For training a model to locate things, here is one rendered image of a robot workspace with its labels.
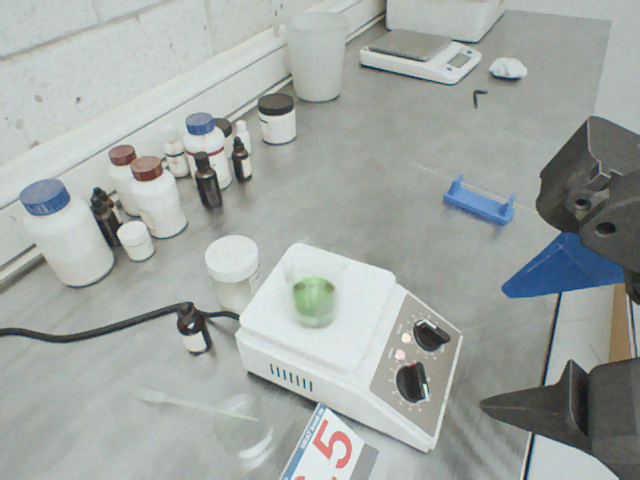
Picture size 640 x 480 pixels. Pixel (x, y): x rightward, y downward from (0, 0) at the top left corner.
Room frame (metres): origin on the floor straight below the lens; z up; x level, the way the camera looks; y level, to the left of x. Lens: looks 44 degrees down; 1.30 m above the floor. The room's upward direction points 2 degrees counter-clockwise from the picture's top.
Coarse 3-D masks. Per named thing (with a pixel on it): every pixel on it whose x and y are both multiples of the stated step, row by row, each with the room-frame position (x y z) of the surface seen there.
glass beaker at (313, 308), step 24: (312, 240) 0.26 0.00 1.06; (288, 264) 0.24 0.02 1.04; (312, 264) 0.25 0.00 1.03; (336, 264) 0.24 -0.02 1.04; (288, 288) 0.22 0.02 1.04; (312, 288) 0.21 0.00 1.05; (336, 288) 0.21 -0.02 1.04; (288, 312) 0.22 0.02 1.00; (312, 312) 0.21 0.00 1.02; (336, 312) 0.21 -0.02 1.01
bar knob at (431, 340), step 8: (424, 320) 0.23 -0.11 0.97; (416, 328) 0.23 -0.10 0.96; (424, 328) 0.22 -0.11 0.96; (432, 328) 0.22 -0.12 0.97; (440, 328) 0.22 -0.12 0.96; (416, 336) 0.22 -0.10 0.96; (424, 336) 0.22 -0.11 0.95; (432, 336) 0.22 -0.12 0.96; (440, 336) 0.21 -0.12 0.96; (448, 336) 0.22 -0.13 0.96; (424, 344) 0.21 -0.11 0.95; (432, 344) 0.21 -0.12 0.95; (440, 344) 0.21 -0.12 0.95
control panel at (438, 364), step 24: (408, 312) 0.24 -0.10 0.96; (432, 312) 0.25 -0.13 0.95; (456, 336) 0.23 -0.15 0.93; (384, 360) 0.19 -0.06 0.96; (408, 360) 0.20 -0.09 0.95; (432, 360) 0.20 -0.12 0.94; (384, 384) 0.17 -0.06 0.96; (432, 384) 0.18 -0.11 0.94; (408, 408) 0.15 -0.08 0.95; (432, 408) 0.16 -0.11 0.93; (432, 432) 0.14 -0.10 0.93
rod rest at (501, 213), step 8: (456, 184) 0.50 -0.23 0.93; (448, 192) 0.50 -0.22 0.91; (456, 192) 0.50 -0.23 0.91; (464, 192) 0.50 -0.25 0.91; (472, 192) 0.50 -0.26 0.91; (448, 200) 0.49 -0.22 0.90; (456, 200) 0.48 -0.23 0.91; (464, 200) 0.48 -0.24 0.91; (472, 200) 0.48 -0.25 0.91; (480, 200) 0.48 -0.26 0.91; (488, 200) 0.48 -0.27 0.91; (464, 208) 0.47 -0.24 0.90; (472, 208) 0.47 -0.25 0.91; (480, 208) 0.46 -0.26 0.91; (488, 208) 0.46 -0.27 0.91; (496, 208) 0.46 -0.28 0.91; (504, 208) 0.44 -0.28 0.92; (512, 208) 0.46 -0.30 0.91; (488, 216) 0.45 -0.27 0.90; (496, 216) 0.44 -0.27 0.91; (504, 216) 0.44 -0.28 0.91; (512, 216) 0.45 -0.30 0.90; (504, 224) 0.43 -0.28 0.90
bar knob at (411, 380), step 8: (408, 368) 0.18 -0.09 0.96; (416, 368) 0.18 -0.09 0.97; (400, 376) 0.18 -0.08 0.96; (408, 376) 0.18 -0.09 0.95; (416, 376) 0.17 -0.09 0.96; (424, 376) 0.17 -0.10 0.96; (400, 384) 0.17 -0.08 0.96; (408, 384) 0.17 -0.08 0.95; (416, 384) 0.17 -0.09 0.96; (424, 384) 0.17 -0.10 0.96; (400, 392) 0.17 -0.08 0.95; (408, 392) 0.17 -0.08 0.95; (416, 392) 0.16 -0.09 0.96; (424, 392) 0.16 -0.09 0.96; (408, 400) 0.16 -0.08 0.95; (416, 400) 0.16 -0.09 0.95; (424, 400) 0.16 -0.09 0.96
